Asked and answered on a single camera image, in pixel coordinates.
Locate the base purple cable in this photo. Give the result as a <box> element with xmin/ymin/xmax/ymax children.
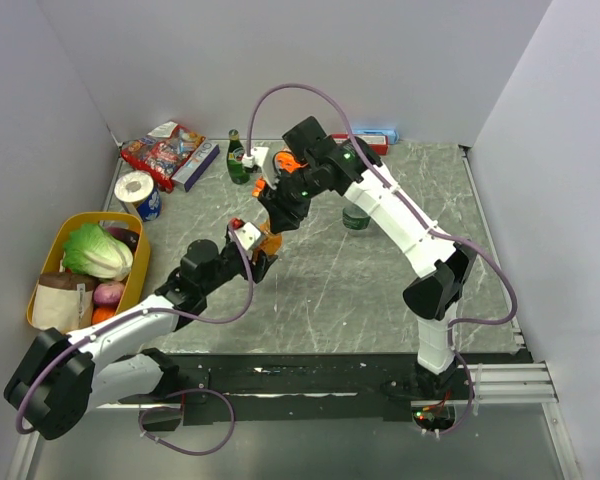
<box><xmin>138</xmin><ymin>384</ymin><xmax>239</xmax><ymax>456</ymax></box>

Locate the orange juice bottle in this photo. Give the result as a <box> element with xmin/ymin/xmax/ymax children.
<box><xmin>253</xmin><ymin>219</ymin><xmax>282</xmax><ymax>260</ymax></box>

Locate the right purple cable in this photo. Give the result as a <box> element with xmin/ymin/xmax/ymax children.
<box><xmin>247</xmin><ymin>83</ymin><xmax>519</xmax><ymax>434</ymax></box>

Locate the toilet paper roll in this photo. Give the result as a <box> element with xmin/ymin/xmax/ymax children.
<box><xmin>114</xmin><ymin>171</ymin><xmax>162</xmax><ymax>222</ymax></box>

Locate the dark purple eggplant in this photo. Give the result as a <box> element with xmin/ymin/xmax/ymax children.
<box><xmin>105</xmin><ymin>226</ymin><xmax>139</xmax><ymax>254</ymax></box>

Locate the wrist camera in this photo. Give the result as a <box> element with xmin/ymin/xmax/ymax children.
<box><xmin>242</xmin><ymin>146</ymin><xmax>279</xmax><ymax>190</ymax></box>
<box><xmin>228</xmin><ymin>218</ymin><xmax>265</xmax><ymax>251</ymax></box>

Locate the red flat box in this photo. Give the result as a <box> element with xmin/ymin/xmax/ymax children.
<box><xmin>332</xmin><ymin>133</ymin><xmax>389</xmax><ymax>156</ymax></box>

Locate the green glass bottle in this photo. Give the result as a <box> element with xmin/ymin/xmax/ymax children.
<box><xmin>226</xmin><ymin>129</ymin><xmax>250</xmax><ymax>185</ymax></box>

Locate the red snack bag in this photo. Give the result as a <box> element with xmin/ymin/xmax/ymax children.
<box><xmin>121</xmin><ymin>121</ymin><xmax>207</xmax><ymax>193</ymax></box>

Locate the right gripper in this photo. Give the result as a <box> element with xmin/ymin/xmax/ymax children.
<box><xmin>256</xmin><ymin>163</ymin><xmax>322</xmax><ymax>236</ymax></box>

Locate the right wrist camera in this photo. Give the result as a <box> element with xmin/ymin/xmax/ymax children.
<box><xmin>242</xmin><ymin>146</ymin><xmax>279</xmax><ymax>190</ymax></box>

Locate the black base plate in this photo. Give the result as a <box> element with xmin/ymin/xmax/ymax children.
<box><xmin>117</xmin><ymin>352</ymin><xmax>476</xmax><ymax>427</ymax></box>

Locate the blue flat box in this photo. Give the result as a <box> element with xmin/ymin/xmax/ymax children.
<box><xmin>353</xmin><ymin>128</ymin><xmax>400</xmax><ymax>145</ymax></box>

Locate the plastic cabbage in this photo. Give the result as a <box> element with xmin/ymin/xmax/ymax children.
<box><xmin>62</xmin><ymin>223</ymin><xmax>133</xmax><ymax>281</ymax></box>

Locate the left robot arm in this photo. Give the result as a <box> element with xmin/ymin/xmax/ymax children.
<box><xmin>4</xmin><ymin>237</ymin><xmax>277</xmax><ymax>440</ymax></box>

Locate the clear plastic bottle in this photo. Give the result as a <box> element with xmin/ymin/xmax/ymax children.
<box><xmin>342</xmin><ymin>203</ymin><xmax>371</xmax><ymax>231</ymax></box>

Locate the white purple box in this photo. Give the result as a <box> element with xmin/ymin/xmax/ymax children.
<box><xmin>172</xmin><ymin>141</ymin><xmax>220</xmax><ymax>192</ymax></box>

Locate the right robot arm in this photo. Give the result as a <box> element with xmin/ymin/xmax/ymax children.
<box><xmin>243</xmin><ymin>116</ymin><xmax>476</xmax><ymax>399</ymax></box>

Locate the orange fruit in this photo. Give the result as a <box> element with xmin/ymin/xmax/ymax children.
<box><xmin>91</xmin><ymin>306</ymin><xmax>116</xmax><ymax>325</ymax></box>

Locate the red onion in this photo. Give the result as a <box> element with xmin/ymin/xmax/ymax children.
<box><xmin>93</xmin><ymin>281</ymin><xmax>125</xmax><ymax>307</ymax></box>

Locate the yellow basket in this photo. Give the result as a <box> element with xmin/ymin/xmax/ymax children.
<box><xmin>26</xmin><ymin>212</ymin><xmax>150</xmax><ymax>327</ymax></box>

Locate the orange snack box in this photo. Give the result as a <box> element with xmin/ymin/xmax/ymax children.
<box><xmin>252</xmin><ymin>149</ymin><xmax>303</xmax><ymax>197</ymax></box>

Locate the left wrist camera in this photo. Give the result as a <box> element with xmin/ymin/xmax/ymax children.
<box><xmin>228</xmin><ymin>218</ymin><xmax>265</xmax><ymax>251</ymax></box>

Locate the brown paper bag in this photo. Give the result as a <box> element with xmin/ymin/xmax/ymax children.
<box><xmin>30</xmin><ymin>272</ymin><xmax>98</xmax><ymax>333</ymax></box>

